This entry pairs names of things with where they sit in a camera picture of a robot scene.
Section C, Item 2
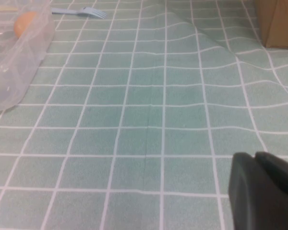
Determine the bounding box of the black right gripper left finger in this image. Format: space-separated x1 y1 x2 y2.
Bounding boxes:
228 152 288 230

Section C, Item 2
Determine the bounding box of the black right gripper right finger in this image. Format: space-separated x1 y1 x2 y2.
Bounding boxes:
255 151 288 194

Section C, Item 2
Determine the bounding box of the brown cardboard box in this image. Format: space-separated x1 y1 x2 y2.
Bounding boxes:
255 0 288 50

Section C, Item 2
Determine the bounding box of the clear plastic egg box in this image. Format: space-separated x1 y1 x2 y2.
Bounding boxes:
0 0 56 113

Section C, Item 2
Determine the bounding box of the tan egg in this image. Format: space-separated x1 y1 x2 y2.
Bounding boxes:
13 11 38 38

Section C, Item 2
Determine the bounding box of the green checked tablecloth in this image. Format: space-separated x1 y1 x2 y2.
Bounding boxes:
0 0 288 230

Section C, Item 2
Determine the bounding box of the blue plastic fork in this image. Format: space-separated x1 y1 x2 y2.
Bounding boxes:
50 7 108 20

